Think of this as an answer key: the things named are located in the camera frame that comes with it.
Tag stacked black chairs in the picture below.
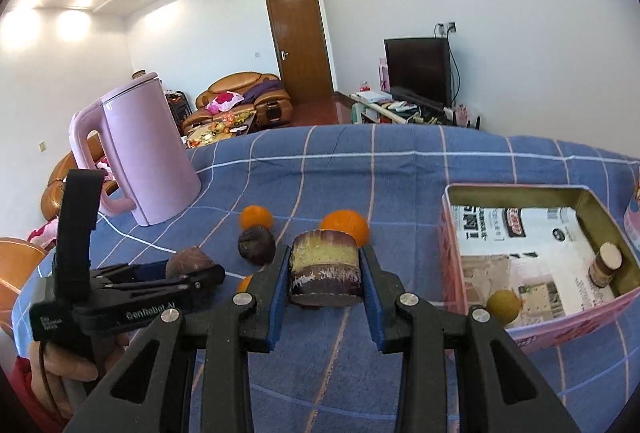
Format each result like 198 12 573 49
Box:
164 89 193 136

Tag green kiwi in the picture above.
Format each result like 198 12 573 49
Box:
486 289 524 327

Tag person's left hand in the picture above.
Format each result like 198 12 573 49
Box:
27 332 131 420

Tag white television stand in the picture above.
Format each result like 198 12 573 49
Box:
350 90 482 130

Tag printed paper sheet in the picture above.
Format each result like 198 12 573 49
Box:
450 205 617 320

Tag purple throw blanket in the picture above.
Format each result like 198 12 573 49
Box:
244 79 285 102

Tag blue checked blanket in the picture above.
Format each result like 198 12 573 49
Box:
10 123 640 433

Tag brown leather armchair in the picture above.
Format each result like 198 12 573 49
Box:
41 133 121 221

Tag pink flowered pillow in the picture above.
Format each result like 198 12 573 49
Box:
209 91 244 114

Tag dark purple passion fruit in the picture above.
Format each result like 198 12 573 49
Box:
165 246 213 280
237 226 277 266

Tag person's left forearm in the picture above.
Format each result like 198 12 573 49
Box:
7 353 66 433

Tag brown wooden door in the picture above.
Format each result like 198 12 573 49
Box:
265 0 335 106

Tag pink electric kettle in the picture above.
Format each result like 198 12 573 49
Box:
68 72 202 228

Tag pink cartoon cup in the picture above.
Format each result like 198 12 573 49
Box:
622 163 640 254

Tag cluttered coffee table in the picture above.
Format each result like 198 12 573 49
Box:
182 109 258 148

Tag orange chair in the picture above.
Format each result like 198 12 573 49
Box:
0 237 49 339

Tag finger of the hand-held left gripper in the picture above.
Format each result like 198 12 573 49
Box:
106 264 227 310
91 262 173 286

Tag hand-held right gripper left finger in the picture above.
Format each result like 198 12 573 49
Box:
65 244 293 433

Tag brown leather sofa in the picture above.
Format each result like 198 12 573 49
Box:
195 73 296 128

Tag orange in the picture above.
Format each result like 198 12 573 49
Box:
240 205 274 231
319 209 371 248

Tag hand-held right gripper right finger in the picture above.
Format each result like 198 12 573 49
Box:
359 244 583 433

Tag black television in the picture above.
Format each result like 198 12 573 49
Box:
384 37 454 108

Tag pink tin box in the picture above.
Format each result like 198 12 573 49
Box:
441 184 640 354

